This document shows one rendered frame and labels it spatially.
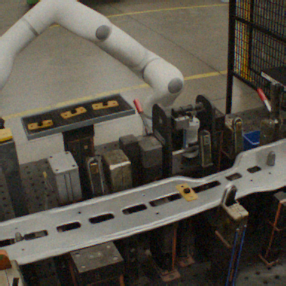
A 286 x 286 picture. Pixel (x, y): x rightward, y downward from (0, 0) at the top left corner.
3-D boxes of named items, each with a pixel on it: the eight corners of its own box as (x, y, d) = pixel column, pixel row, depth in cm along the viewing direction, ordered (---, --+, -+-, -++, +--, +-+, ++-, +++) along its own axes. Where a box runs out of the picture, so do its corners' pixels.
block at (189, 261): (181, 267, 145) (186, 207, 129) (165, 246, 155) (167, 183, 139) (195, 263, 146) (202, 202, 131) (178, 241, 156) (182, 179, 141)
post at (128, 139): (129, 234, 160) (124, 143, 139) (124, 227, 164) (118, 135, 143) (141, 231, 162) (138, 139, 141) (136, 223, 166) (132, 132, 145)
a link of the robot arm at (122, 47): (165, 97, 174) (145, 82, 186) (184, 74, 172) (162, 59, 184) (74, 34, 140) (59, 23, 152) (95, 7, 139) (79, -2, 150)
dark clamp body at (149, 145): (144, 242, 157) (141, 156, 137) (130, 221, 167) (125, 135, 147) (170, 234, 160) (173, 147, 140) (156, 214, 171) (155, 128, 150)
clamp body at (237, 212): (217, 299, 132) (232, 225, 113) (200, 275, 141) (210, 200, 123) (240, 288, 135) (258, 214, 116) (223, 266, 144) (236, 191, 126)
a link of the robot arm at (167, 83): (162, 103, 189) (164, 53, 176) (187, 124, 176) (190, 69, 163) (137, 109, 184) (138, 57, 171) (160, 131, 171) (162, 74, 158)
